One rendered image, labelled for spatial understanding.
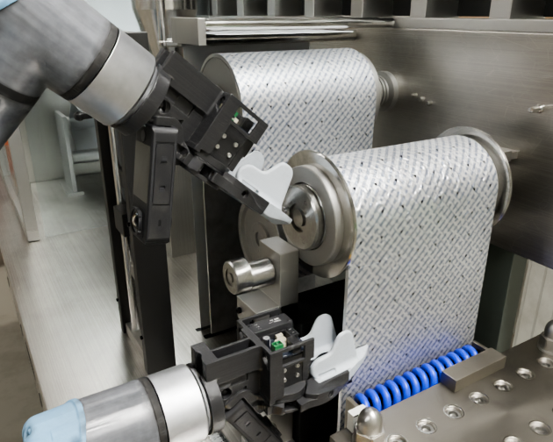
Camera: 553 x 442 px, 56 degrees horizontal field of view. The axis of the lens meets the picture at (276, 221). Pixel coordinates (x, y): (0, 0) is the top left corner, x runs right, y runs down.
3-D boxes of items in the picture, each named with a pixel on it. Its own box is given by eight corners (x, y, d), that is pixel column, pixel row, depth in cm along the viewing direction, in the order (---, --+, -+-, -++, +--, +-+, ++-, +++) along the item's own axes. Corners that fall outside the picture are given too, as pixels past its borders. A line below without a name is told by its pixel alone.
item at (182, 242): (147, 244, 137) (123, 9, 116) (197, 233, 144) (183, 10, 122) (166, 264, 126) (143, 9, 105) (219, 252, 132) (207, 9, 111)
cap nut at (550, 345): (531, 345, 73) (536, 317, 72) (547, 338, 75) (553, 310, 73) (556, 359, 70) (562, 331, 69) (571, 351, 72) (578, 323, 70)
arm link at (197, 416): (172, 473, 48) (144, 417, 54) (218, 452, 50) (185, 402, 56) (166, 407, 45) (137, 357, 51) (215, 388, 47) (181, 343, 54)
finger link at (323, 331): (365, 310, 61) (300, 333, 56) (362, 352, 63) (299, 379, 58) (348, 297, 63) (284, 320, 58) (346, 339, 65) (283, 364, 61)
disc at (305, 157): (277, 249, 68) (278, 138, 63) (281, 248, 68) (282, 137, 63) (349, 300, 56) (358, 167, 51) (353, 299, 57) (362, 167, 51)
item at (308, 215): (314, 261, 57) (279, 235, 63) (329, 258, 58) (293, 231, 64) (319, 198, 54) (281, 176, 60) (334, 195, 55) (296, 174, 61)
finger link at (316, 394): (357, 378, 56) (287, 407, 52) (356, 389, 57) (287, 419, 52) (332, 354, 60) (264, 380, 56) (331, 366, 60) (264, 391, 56)
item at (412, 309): (338, 405, 64) (346, 269, 57) (469, 345, 75) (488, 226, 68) (341, 408, 63) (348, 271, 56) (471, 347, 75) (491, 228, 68)
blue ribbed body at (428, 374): (346, 413, 64) (348, 390, 63) (466, 357, 74) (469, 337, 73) (364, 431, 61) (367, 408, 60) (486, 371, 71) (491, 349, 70)
